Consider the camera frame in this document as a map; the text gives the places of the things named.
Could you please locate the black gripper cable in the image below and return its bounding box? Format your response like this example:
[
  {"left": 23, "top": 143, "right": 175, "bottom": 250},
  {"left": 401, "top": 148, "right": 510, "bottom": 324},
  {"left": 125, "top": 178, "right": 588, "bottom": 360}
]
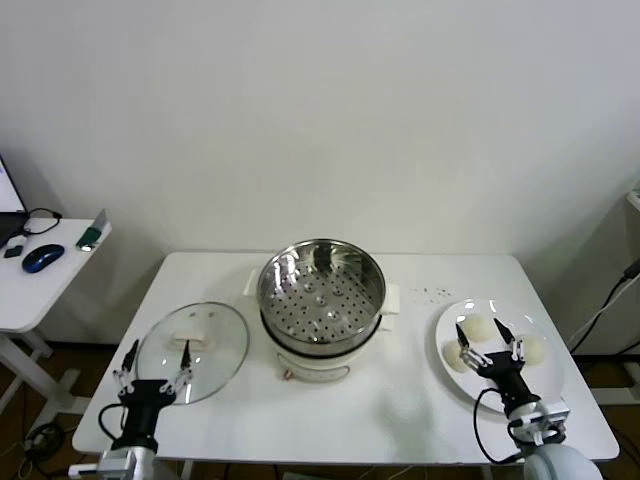
[
  {"left": 97, "top": 403, "right": 132, "bottom": 451},
  {"left": 473, "top": 388, "right": 526, "bottom": 464}
]

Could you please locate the white steamed baozi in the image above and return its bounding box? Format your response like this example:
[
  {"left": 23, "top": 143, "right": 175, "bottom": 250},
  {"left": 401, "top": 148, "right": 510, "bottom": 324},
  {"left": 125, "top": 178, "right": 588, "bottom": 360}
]
[
  {"left": 459, "top": 315, "right": 501, "bottom": 345},
  {"left": 517, "top": 333, "right": 550, "bottom": 366},
  {"left": 443, "top": 340, "right": 469, "bottom": 374}
]

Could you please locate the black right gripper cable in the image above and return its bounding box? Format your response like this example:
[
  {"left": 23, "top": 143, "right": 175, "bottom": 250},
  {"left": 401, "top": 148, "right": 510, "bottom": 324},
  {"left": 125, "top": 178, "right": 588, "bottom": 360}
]
[{"left": 473, "top": 388, "right": 526, "bottom": 464}]

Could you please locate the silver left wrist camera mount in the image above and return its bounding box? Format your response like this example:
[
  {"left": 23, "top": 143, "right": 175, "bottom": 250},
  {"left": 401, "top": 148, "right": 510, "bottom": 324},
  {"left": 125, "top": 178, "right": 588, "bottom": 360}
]
[{"left": 68, "top": 446, "right": 139, "bottom": 480}]

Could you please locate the black power cable with plug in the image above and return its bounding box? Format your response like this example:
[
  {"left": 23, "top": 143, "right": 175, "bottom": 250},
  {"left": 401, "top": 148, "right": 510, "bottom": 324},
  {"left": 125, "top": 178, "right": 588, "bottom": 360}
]
[{"left": 569, "top": 259, "right": 640, "bottom": 354}]

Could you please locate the white side table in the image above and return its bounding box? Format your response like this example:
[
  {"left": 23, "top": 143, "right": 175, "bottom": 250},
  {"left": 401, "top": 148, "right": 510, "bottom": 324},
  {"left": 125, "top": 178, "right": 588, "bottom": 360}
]
[{"left": 0, "top": 217, "right": 114, "bottom": 426}]

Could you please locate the green and white small tool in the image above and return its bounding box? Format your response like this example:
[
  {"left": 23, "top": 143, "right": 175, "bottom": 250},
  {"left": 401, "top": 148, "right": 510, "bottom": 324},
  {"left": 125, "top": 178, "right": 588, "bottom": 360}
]
[{"left": 75, "top": 208, "right": 111, "bottom": 253}]

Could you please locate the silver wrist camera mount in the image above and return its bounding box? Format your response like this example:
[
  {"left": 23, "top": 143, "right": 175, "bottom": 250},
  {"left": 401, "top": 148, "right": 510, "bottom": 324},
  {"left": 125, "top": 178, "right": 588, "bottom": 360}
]
[
  {"left": 68, "top": 446, "right": 139, "bottom": 480},
  {"left": 507, "top": 397, "right": 572, "bottom": 447}
]

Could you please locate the black floor cable bundle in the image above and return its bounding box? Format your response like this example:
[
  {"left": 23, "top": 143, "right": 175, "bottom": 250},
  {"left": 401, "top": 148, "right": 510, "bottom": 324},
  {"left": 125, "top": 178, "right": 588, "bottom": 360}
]
[{"left": 0, "top": 384, "right": 71, "bottom": 479}]

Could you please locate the round glass pot lid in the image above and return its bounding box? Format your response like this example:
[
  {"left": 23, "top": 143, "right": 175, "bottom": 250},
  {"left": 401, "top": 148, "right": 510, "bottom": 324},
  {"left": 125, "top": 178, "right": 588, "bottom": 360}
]
[{"left": 135, "top": 301, "right": 251, "bottom": 406}]

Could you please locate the blue computer mouse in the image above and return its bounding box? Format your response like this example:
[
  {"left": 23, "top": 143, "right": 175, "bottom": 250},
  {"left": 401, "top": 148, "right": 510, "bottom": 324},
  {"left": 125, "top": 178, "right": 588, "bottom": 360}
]
[{"left": 21, "top": 243, "right": 66, "bottom": 274}]

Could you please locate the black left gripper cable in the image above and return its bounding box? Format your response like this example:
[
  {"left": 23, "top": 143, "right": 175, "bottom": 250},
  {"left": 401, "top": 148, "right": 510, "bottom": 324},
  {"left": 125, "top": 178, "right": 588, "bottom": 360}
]
[{"left": 97, "top": 403, "right": 132, "bottom": 451}]

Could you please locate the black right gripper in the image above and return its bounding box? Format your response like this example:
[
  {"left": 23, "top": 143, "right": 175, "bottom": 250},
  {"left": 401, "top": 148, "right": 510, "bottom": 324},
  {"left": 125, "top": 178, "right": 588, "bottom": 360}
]
[{"left": 454, "top": 317, "right": 541, "bottom": 414}]

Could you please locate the perforated steel steamer basket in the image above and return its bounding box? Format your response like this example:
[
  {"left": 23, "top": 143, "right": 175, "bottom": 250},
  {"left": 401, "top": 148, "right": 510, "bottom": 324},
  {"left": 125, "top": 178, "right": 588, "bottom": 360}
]
[{"left": 257, "top": 238, "right": 388, "bottom": 357}]

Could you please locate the large white plate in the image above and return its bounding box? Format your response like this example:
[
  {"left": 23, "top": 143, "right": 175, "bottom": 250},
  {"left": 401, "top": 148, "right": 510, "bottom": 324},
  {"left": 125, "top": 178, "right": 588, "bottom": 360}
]
[{"left": 433, "top": 298, "right": 569, "bottom": 416}]

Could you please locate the black looped laptop cable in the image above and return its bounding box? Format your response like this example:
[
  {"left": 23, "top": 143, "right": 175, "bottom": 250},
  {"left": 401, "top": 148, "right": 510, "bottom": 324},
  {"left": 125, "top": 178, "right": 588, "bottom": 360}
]
[{"left": 22, "top": 207, "right": 64, "bottom": 236}]

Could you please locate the white stand base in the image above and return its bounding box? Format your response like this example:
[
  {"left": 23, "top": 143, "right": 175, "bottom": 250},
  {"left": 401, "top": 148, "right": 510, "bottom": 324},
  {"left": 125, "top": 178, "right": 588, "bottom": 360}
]
[{"left": 574, "top": 349, "right": 640, "bottom": 407}]

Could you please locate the black laptop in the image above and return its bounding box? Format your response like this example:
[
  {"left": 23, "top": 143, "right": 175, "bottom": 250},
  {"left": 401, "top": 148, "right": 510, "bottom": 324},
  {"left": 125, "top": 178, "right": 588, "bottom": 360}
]
[{"left": 0, "top": 154, "right": 29, "bottom": 249}]

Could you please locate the steel steamer pot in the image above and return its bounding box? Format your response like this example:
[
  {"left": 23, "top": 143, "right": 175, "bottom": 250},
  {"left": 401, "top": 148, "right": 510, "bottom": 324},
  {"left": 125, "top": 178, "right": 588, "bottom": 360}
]
[{"left": 242, "top": 267, "right": 404, "bottom": 386}]

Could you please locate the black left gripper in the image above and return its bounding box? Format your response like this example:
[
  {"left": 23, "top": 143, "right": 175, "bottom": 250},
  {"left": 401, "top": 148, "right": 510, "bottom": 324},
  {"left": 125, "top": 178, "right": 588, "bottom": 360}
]
[{"left": 113, "top": 338, "right": 194, "bottom": 445}]

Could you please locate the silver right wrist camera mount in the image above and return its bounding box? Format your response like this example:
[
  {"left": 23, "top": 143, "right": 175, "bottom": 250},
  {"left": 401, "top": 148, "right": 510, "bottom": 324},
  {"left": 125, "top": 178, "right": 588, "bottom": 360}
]
[{"left": 507, "top": 397, "right": 572, "bottom": 447}]

